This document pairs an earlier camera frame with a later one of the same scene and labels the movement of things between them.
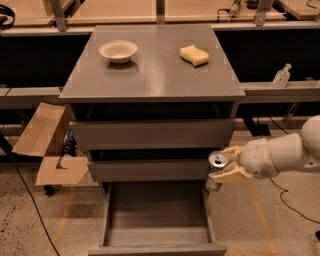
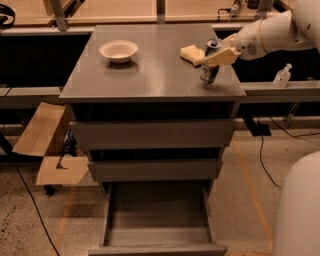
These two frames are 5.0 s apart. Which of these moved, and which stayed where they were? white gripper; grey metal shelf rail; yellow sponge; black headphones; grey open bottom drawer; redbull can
Moved: redbull can; white gripper
Stayed: black headphones; yellow sponge; grey open bottom drawer; grey metal shelf rail
